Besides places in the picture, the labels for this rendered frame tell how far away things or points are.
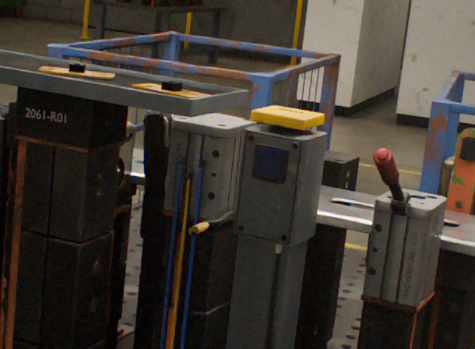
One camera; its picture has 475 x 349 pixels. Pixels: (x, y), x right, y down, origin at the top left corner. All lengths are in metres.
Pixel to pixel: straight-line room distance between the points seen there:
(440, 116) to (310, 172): 2.22
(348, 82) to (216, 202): 8.19
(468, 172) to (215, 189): 0.41
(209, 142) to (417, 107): 8.18
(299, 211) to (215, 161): 0.22
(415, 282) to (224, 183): 0.26
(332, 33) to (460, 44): 1.13
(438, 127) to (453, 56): 6.09
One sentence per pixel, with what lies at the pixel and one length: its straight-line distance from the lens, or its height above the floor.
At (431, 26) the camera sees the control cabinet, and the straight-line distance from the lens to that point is 9.35.
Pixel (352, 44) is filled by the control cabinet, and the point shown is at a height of 0.66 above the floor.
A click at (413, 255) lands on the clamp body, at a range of 1.19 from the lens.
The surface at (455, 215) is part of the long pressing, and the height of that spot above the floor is 1.00.
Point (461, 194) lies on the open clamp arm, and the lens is 1.50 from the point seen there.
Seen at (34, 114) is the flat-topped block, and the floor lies 1.12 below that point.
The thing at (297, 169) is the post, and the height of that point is 1.11.
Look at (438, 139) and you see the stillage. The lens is 3.28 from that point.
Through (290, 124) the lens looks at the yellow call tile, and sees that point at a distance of 1.04.
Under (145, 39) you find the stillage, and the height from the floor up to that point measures 0.93.
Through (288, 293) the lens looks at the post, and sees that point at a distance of 1.10.
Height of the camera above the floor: 1.31
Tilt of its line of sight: 12 degrees down
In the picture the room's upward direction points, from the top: 6 degrees clockwise
